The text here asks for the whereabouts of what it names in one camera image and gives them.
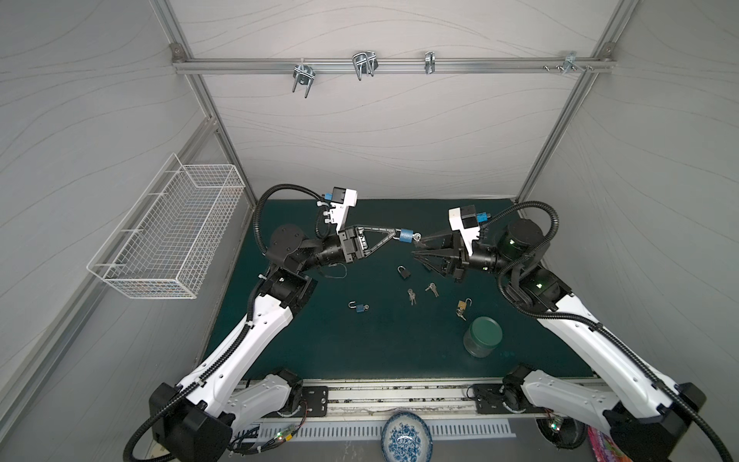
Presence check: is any metal U-bolt clamp left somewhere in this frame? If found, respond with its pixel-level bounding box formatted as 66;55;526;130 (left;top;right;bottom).
292;64;316;98

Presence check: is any pink Fox's candy bag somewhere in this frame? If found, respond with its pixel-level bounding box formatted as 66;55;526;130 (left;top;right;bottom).
587;427;620;462

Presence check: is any blue white patterned plate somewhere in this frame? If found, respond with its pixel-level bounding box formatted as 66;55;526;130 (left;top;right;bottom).
380;412;433;462

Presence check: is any metal u-bolt clamp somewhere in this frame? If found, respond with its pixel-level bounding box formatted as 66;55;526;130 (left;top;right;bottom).
292;64;316;98
351;50;378;81

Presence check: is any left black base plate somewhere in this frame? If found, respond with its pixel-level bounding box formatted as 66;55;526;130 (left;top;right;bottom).
276;386;328;418

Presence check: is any green lidded jar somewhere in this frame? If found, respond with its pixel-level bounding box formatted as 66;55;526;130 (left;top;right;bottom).
463;317;503;358

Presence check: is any black padlock with keys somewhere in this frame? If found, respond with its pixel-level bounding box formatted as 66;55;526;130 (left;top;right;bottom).
396;266;411;280

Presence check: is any blue padlock with keys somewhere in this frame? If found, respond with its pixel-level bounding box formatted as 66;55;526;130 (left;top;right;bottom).
396;229;421;244

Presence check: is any white vented cable duct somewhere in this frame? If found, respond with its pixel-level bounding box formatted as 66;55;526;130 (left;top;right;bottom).
244;419;517;444

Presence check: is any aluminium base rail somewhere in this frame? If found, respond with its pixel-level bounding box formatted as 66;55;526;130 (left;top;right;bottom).
230;376;613;425

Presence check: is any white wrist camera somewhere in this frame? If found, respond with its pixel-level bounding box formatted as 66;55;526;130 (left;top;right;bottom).
317;187;358;232
448;205;491;256

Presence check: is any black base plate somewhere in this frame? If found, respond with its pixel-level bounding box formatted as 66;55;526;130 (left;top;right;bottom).
276;386;328;418
470;383;529;415

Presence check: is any blue padlock left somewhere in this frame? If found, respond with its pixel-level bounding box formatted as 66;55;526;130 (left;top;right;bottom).
348;300;370;313

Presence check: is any aluminium crossbar rail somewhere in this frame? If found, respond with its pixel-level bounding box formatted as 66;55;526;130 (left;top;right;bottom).
173;55;617;75

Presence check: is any metal U-bolt clamp middle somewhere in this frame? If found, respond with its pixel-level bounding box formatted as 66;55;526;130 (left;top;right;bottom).
351;50;378;81

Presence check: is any green table mat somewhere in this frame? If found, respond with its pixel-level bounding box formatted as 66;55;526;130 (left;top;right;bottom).
201;198;596;381

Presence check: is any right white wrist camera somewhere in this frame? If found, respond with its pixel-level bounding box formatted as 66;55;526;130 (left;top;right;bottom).
448;205;491;256

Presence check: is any metal bolt clamp right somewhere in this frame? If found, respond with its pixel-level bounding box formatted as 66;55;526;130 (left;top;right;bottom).
543;51;594;75

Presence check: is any white wire basket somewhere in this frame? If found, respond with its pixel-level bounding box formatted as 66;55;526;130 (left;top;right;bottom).
87;154;244;300

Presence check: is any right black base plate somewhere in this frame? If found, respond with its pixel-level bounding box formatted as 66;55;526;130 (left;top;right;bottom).
470;383;529;415

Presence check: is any brass padlock with keys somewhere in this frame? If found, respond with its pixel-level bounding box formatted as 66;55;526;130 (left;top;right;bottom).
455;298;473;321

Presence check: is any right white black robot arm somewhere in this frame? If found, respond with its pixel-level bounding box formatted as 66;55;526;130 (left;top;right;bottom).
400;201;732;461

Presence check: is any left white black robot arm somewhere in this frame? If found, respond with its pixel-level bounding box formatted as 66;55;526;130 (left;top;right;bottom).
122;184;372;461

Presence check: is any small metal bracket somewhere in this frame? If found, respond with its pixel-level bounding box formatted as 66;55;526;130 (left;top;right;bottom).
425;51;436;75

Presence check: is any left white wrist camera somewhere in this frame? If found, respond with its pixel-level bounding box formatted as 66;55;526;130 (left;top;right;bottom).
317;187;358;232

